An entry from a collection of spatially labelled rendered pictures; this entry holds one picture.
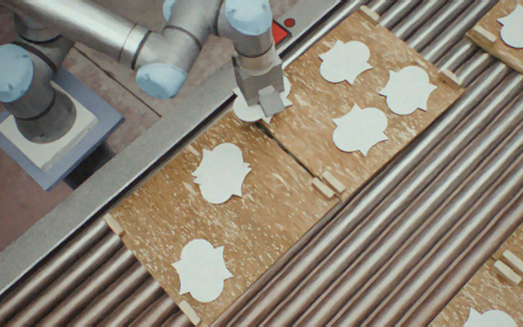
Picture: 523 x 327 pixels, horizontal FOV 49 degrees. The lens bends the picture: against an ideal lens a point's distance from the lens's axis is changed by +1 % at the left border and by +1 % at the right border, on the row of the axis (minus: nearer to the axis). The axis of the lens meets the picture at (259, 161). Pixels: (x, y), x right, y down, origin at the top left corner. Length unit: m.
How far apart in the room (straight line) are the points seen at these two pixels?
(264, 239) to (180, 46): 0.49
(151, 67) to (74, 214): 0.55
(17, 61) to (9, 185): 1.30
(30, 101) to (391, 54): 0.87
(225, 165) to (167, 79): 0.41
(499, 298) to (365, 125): 0.46
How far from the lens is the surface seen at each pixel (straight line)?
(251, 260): 1.25
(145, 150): 1.41
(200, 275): 1.25
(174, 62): 0.97
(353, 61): 1.45
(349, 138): 1.34
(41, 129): 1.50
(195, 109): 1.44
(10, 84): 1.38
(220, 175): 1.30
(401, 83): 1.42
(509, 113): 1.47
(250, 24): 0.98
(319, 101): 1.39
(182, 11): 1.02
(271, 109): 1.14
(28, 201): 2.56
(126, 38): 0.98
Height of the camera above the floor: 2.14
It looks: 65 degrees down
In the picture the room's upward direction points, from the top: 12 degrees counter-clockwise
